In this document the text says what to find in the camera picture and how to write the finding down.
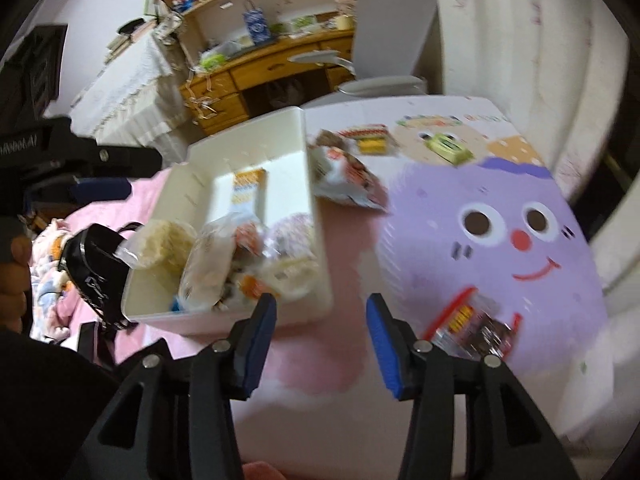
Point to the brown wooden door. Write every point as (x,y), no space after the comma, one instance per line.
(47,70)

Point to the clear packet yellow cookies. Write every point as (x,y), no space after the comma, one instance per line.
(210,260)

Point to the black flat hat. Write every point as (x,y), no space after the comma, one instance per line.
(132,24)

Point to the white plastic bag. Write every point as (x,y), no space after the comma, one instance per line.
(230,47)

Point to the waste basket with liner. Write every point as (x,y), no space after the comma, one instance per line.
(282,92)

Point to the pink blanket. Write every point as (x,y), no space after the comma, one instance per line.
(150,195)

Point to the white lace cover cloth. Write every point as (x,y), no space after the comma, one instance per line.
(125,90)

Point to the red striped small packet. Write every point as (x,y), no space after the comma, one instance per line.
(372,142)

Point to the white leaf print curtain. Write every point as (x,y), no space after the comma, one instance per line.
(525,35)

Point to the floral cloth pouch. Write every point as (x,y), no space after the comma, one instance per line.
(167,25)

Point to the blue paper bag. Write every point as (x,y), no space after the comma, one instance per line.
(259,25)

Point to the red trim dark snack packet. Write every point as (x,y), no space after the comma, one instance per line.
(475,330)

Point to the green print box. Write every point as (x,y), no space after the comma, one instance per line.
(302,24)

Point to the grey office chair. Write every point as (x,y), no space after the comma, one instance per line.
(390,25)

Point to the wooden desk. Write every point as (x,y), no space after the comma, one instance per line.
(280,62)

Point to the small green packet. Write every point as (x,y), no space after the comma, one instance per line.
(448,149)

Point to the yellow white oat bar packet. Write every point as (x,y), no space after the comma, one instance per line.
(248,185)

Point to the green tissue pack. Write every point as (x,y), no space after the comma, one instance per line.
(212,60)

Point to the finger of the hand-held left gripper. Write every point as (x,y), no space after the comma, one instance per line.
(125,162)
(100,191)

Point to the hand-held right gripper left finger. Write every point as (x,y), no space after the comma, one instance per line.
(260,345)

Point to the pink print bread packet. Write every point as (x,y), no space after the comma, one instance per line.
(292,230)

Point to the cartoon printed tablecloth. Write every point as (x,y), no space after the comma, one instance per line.
(500,280)

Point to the white plastic storage bin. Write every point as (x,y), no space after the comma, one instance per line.
(270,130)

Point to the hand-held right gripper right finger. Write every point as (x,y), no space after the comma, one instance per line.
(385,345)

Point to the white packet with orange print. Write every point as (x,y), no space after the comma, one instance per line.
(350,180)

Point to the black shoulder bag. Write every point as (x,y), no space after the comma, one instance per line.
(95,270)

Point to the pile of flat books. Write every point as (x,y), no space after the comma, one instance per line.
(132,37)

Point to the person's left hand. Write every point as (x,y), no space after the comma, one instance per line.
(17,285)

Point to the large puffed rice ball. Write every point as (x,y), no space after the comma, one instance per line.
(162,242)

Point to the cream cup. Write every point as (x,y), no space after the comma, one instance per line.
(344,22)

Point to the cartoon printed blanket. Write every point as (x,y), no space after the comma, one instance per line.
(47,260)

